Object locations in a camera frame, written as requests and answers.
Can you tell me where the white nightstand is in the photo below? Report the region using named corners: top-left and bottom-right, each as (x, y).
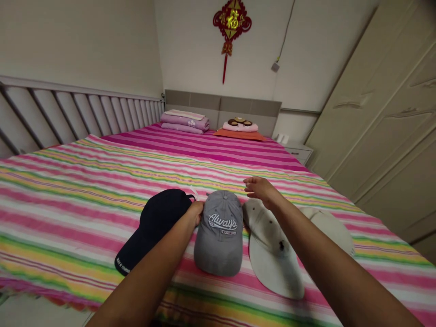
top-left (275, 133), bottom-right (314, 165)

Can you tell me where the red knot wall ornament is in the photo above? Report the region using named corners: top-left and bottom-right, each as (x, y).
top-left (213, 0), bottom-right (256, 85)

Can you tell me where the striped pink bed sheet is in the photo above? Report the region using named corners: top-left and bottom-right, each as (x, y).
top-left (0, 122), bottom-right (436, 327)

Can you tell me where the gray baseball cap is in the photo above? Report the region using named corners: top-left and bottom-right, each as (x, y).
top-left (193, 190), bottom-right (244, 277)

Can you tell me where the wall cable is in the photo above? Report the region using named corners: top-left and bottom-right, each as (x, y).
top-left (277, 0), bottom-right (297, 64)

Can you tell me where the cream wardrobe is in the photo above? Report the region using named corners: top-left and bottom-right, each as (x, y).
top-left (304, 0), bottom-right (436, 267)

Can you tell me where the navy baseball cap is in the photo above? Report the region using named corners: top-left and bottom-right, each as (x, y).
top-left (114, 189), bottom-right (193, 277)

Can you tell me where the person's left hand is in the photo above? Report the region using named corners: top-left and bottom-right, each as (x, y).
top-left (183, 201), bottom-right (205, 230)

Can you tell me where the folded pink striped towel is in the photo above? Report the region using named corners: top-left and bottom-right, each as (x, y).
top-left (164, 109), bottom-right (205, 121)

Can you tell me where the orange pillow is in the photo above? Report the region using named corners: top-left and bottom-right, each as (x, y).
top-left (213, 129), bottom-right (266, 142)

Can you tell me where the person's right hand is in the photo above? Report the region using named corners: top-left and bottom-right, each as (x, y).
top-left (243, 176), bottom-right (282, 210)

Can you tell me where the slatted gray bed rail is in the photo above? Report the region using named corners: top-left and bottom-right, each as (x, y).
top-left (0, 74), bottom-right (166, 159)

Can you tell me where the white baseball cap small logo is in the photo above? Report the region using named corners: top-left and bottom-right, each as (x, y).
top-left (242, 198), bottom-right (306, 301)

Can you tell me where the folded purple quilt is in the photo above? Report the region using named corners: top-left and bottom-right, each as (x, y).
top-left (160, 112), bottom-right (211, 135)

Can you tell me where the gray bed headboard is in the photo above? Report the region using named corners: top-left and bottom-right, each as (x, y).
top-left (164, 89), bottom-right (283, 139)

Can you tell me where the cream baseball cap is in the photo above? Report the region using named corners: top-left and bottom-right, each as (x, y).
top-left (299, 207), bottom-right (356, 257)

